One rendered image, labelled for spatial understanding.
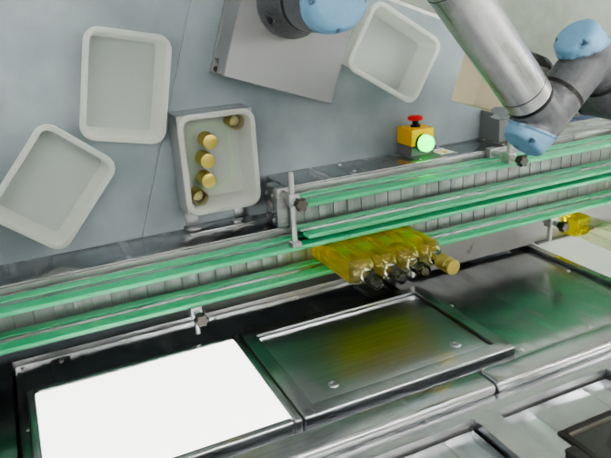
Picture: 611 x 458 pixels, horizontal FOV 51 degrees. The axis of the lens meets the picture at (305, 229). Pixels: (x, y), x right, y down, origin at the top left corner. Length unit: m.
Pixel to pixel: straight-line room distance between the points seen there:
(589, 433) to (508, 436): 0.15
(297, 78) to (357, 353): 0.61
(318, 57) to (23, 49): 0.61
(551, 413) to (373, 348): 0.35
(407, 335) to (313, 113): 0.59
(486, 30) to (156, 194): 0.85
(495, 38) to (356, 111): 0.75
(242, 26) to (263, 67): 0.10
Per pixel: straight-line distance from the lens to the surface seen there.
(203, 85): 1.48
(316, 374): 1.26
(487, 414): 1.21
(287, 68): 1.43
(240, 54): 1.39
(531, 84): 1.01
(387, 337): 1.37
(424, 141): 1.64
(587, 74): 1.10
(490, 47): 0.95
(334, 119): 1.61
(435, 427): 1.17
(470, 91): 1.38
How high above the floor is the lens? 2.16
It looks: 59 degrees down
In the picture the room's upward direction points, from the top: 124 degrees clockwise
